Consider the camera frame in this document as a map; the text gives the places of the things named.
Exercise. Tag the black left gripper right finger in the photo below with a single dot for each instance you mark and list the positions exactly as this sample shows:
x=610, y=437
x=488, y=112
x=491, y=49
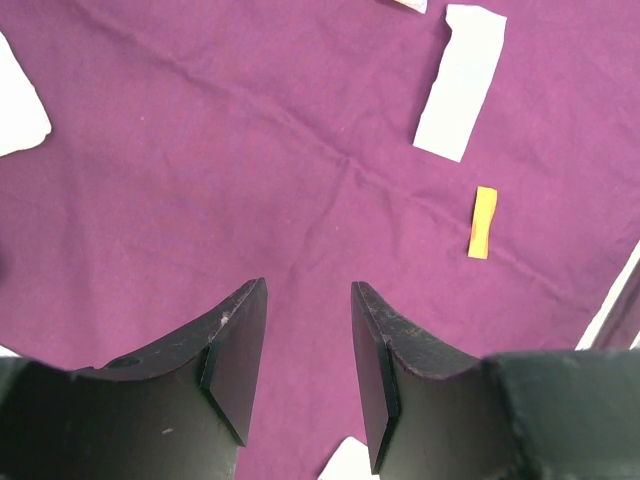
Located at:
x=432, y=411

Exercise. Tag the purple cloth mat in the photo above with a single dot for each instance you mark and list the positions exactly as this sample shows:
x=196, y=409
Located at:
x=196, y=145

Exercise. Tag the stainless steel tray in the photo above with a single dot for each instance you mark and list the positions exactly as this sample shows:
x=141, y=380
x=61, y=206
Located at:
x=616, y=323

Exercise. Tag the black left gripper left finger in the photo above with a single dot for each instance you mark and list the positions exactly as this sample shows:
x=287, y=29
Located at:
x=177, y=408

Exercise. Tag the white gauze pad upper left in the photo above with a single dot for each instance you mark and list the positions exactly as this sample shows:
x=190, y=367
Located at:
x=24, y=120

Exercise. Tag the white gauze pad right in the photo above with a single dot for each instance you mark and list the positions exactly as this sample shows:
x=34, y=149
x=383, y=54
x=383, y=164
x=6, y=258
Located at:
x=350, y=461

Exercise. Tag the white gauze pad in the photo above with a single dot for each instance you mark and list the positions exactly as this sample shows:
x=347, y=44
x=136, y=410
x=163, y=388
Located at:
x=24, y=120
x=350, y=461

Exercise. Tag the green gauze bag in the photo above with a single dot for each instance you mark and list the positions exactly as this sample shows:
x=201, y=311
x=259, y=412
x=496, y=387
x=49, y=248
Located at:
x=419, y=6

